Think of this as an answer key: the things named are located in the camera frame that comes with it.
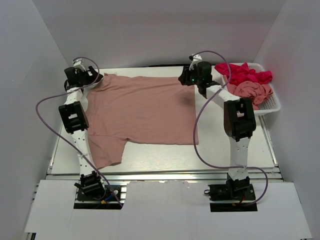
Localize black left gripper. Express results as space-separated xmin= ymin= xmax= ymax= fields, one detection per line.
xmin=76 ymin=66 xmax=103 ymax=86

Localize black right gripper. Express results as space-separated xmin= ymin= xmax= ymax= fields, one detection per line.
xmin=177 ymin=64 xmax=201 ymax=87

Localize dusty pink t shirt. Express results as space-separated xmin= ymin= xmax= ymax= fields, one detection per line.
xmin=85 ymin=74 xmax=199 ymax=169

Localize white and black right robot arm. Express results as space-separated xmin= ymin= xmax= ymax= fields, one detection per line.
xmin=178 ymin=60 xmax=257 ymax=202

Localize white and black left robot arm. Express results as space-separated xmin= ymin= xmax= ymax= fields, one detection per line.
xmin=58 ymin=63 xmax=106 ymax=200

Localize magenta t shirt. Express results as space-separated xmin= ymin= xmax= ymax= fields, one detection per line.
xmin=214 ymin=62 xmax=273 ymax=86

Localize coral pink t shirt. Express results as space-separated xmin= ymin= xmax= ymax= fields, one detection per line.
xmin=227 ymin=81 xmax=273 ymax=110

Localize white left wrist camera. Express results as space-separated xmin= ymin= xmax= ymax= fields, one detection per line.
xmin=72 ymin=57 xmax=86 ymax=72

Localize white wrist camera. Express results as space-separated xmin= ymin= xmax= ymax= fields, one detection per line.
xmin=189 ymin=54 xmax=203 ymax=71
xmin=72 ymin=57 xmax=86 ymax=72

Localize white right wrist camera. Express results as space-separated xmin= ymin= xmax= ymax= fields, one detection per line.
xmin=189 ymin=54 xmax=203 ymax=71

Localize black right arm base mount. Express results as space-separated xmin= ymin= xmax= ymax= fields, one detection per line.
xmin=203 ymin=184 xmax=258 ymax=213

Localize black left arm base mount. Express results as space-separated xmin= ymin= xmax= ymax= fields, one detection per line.
xmin=73 ymin=185 xmax=122 ymax=210

